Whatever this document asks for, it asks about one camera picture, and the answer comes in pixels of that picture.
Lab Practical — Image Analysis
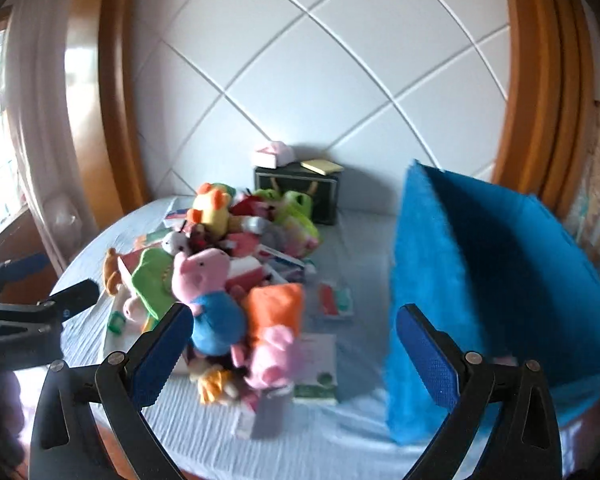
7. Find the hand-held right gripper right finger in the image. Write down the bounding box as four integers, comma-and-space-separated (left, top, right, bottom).
396, 303, 563, 480

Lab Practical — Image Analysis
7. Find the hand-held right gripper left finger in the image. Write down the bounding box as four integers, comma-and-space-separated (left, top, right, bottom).
28, 302, 195, 480

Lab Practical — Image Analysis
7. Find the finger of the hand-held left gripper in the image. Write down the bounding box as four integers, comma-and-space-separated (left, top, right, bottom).
0, 252, 51, 303
0, 280, 101, 341

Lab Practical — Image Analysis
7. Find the pink pig plush blue shirt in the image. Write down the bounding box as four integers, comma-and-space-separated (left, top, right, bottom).
171, 248, 248, 357

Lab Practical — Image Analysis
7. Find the green plush hat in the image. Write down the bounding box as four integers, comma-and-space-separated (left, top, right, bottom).
131, 247, 181, 321

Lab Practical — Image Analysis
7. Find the blue plastic storage container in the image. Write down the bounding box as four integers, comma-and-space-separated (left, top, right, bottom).
384, 159, 600, 446

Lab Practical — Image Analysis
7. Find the pink pig plush orange dress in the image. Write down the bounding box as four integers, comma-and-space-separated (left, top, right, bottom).
230, 282, 308, 392

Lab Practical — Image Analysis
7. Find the person's left forearm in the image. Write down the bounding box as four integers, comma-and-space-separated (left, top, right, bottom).
0, 367, 27, 466

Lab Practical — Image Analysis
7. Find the pink teal plush toy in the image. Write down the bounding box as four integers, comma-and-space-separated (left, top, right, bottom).
122, 294, 148, 322

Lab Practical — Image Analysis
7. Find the red green packet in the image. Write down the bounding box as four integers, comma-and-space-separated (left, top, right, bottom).
317, 284, 355, 320

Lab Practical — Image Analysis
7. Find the white green carton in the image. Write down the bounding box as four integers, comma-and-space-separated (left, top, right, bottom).
294, 332, 340, 407

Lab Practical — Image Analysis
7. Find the small white plush toy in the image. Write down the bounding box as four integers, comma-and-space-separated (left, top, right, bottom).
161, 230, 191, 256

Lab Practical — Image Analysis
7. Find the grey white carton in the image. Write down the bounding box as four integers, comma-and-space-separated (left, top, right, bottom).
235, 390, 292, 440

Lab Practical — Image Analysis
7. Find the dark red patterned pouch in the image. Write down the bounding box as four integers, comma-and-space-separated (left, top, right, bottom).
187, 225, 221, 253

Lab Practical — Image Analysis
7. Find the pink carton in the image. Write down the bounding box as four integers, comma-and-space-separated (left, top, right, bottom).
225, 232, 261, 261

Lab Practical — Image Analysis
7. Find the yellow duck plush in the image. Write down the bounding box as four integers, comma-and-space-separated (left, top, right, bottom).
186, 182, 233, 236

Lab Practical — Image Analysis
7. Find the white blue flat box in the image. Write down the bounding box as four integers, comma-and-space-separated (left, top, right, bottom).
260, 245, 307, 281

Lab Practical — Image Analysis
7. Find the white curtain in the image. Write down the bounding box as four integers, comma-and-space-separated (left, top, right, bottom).
2, 0, 101, 261

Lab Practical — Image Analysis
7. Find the red plush toy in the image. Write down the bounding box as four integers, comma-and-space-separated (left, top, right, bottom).
230, 192, 268, 218

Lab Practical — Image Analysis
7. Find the lime green plush toy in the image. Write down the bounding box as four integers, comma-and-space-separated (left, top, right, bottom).
275, 190, 322, 243

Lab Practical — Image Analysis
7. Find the yellow sticky note pad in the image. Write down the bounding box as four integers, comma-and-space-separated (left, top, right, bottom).
300, 158, 344, 177

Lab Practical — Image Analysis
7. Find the pink white cap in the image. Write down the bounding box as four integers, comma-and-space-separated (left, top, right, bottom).
252, 141, 296, 168

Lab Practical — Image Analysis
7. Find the wooden wall frame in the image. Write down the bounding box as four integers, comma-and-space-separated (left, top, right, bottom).
490, 0, 597, 201
70, 0, 151, 261

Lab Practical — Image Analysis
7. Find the black box with gold handles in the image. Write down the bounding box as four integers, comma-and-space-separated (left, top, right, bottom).
253, 160, 345, 226

